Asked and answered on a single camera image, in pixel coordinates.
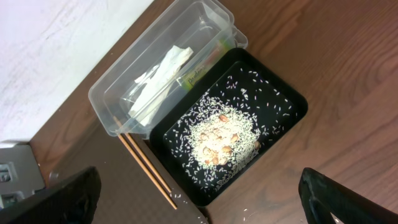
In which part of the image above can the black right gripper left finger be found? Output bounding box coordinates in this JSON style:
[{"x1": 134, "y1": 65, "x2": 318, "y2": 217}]
[{"x1": 1, "y1": 166, "x2": 101, "y2": 224}]

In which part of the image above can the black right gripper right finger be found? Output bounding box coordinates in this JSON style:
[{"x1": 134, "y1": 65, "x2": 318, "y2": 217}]
[{"x1": 298, "y1": 167, "x2": 397, "y2": 224}]

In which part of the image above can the wooden chopstick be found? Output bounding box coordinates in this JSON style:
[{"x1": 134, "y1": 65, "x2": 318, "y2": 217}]
[
  {"x1": 113, "y1": 116, "x2": 172, "y2": 194},
  {"x1": 118, "y1": 133, "x2": 178, "y2": 210}
]

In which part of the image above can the rice and shell waste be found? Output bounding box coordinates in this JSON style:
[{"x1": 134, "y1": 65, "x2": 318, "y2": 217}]
[{"x1": 164, "y1": 71, "x2": 297, "y2": 194}]

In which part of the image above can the white paper napkin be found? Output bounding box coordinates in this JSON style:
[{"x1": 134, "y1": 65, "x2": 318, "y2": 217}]
[{"x1": 129, "y1": 45, "x2": 193, "y2": 126}]

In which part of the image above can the green foil wrapper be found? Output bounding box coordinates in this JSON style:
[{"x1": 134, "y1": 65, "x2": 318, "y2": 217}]
[{"x1": 180, "y1": 40, "x2": 234, "y2": 91}]

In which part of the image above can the dark brown serving tray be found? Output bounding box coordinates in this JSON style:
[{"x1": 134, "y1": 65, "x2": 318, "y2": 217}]
[{"x1": 49, "y1": 122, "x2": 210, "y2": 224}]

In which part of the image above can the grey dish rack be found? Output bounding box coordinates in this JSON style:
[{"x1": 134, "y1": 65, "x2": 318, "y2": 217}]
[{"x1": 1, "y1": 145, "x2": 45, "y2": 210}]

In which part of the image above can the clear plastic bin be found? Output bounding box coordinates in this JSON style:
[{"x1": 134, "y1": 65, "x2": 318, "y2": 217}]
[{"x1": 88, "y1": 0, "x2": 248, "y2": 139}]

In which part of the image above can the black plastic bin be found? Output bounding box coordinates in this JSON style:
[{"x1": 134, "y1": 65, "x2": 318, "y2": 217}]
[{"x1": 150, "y1": 48, "x2": 308, "y2": 207}]

